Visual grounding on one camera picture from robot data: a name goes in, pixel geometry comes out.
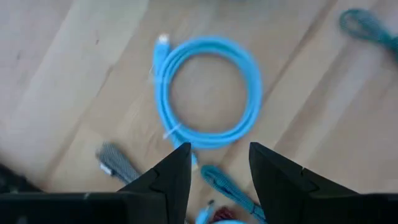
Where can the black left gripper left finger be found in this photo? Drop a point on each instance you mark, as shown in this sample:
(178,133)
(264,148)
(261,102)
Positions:
(168,199)

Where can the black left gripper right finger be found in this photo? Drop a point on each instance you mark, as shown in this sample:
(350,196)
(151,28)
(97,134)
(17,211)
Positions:
(286,199)

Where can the small dark red object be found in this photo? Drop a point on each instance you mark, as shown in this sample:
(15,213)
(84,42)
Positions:
(224,214)

